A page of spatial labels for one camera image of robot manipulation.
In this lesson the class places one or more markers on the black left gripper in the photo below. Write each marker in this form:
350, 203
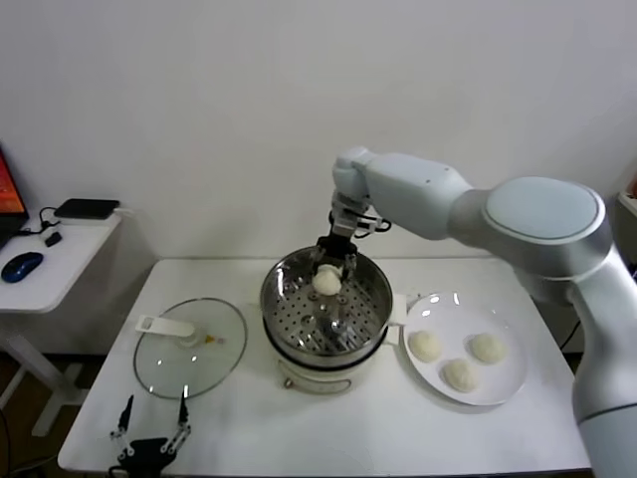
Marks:
144, 454

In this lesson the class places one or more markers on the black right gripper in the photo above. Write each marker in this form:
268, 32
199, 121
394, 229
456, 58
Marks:
338, 239

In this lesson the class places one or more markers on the white steamed baozi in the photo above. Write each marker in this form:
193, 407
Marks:
424, 346
488, 347
461, 374
326, 283

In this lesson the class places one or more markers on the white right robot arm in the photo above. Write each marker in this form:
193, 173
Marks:
542, 209

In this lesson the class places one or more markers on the stainless steel steamer basket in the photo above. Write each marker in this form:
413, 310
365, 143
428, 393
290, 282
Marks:
370, 299

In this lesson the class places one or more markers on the steel steamer pot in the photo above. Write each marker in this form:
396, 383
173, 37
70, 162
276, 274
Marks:
318, 382

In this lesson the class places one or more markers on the white side desk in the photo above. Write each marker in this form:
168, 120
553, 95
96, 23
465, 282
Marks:
60, 271

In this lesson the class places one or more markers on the white round plate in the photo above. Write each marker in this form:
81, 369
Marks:
502, 318

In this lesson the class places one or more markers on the blue computer mouse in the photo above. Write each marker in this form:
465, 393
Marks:
21, 265

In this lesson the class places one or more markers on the small black adapter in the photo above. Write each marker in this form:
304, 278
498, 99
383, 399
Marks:
53, 239

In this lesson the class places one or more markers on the black flat box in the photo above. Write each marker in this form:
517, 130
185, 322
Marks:
85, 208

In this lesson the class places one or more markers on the laptop with red screen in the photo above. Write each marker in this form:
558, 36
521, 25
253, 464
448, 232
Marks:
7, 189

